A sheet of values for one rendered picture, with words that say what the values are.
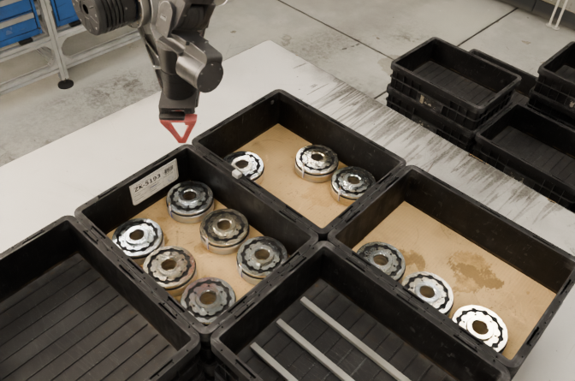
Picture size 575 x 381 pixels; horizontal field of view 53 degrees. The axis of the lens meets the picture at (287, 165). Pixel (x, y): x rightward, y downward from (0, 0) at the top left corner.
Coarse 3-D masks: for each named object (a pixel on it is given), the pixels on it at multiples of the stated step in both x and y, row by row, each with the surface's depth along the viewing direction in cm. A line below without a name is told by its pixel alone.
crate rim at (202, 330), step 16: (160, 160) 125; (208, 160) 127; (128, 176) 120; (112, 192) 117; (256, 192) 118; (80, 208) 113; (272, 208) 115; (304, 224) 112; (128, 256) 105; (144, 272) 103; (272, 272) 104; (160, 288) 100; (256, 288) 101; (176, 304) 99; (240, 304) 99; (192, 320) 96; (224, 320) 96; (208, 336) 95
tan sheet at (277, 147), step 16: (272, 128) 149; (256, 144) 145; (272, 144) 145; (288, 144) 145; (304, 144) 145; (272, 160) 140; (288, 160) 141; (272, 176) 136; (288, 176) 136; (272, 192) 133; (288, 192) 133; (304, 192) 133; (320, 192) 133; (304, 208) 129; (320, 208) 129; (336, 208) 129; (320, 224) 126
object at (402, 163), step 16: (272, 96) 143; (288, 96) 143; (240, 112) 138; (320, 112) 139; (192, 144) 129; (368, 144) 131; (400, 160) 127; (384, 176) 123; (368, 192) 120; (288, 208) 116; (352, 208) 116; (336, 224) 113; (320, 240) 112
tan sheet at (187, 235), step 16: (160, 208) 128; (160, 224) 124; (176, 224) 124; (192, 224) 124; (176, 240) 121; (192, 240) 121; (208, 256) 118; (224, 256) 118; (288, 256) 119; (208, 272) 115; (224, 272) 116; (240, 288) 113; (208, 304) 110
